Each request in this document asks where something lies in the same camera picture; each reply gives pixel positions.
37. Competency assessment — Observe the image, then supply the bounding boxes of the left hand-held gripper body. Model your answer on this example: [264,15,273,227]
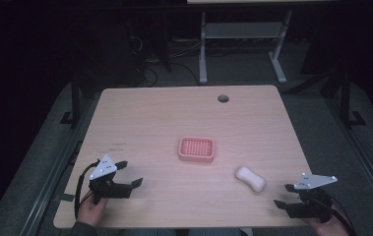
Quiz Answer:
[88,154,134,205]

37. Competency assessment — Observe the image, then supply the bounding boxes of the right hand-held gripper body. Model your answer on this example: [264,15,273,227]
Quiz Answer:
[286,172,339,224]

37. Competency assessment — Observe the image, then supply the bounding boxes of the white soap bar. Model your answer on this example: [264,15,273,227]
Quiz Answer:
[234,164,267,194]

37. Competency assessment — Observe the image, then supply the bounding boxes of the pink soap dish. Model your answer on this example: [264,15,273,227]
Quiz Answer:
[177,136,216,164]

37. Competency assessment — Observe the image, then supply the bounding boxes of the person's left hand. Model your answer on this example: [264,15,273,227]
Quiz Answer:
[76,194,109,227]

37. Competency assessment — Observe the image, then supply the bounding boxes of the person's right hand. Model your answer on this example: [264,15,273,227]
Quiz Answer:
[304,206,351,236]

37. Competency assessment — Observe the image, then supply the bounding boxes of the black metal stand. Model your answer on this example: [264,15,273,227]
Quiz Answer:
[338,63,368,130]
[59,73,83,130]

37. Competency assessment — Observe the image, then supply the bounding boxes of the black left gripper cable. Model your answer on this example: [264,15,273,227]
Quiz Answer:
[74,159,100,220]

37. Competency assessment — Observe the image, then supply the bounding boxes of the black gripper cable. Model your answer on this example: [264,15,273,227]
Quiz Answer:
[320,196,358,236]
[74,159,100,220]

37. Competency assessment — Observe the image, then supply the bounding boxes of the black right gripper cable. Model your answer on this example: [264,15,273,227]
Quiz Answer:
[320,196,358,236]

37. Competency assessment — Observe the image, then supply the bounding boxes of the grey metal rail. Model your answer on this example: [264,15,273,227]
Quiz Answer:
[323,96,373,227]
[18,92,104,236]

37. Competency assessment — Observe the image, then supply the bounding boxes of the tangle of floor cables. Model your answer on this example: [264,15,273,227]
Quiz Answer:
[126,33,203,88]

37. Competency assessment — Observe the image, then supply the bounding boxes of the white metal desk frame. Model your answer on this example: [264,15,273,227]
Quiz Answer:
[198,9,294,86]

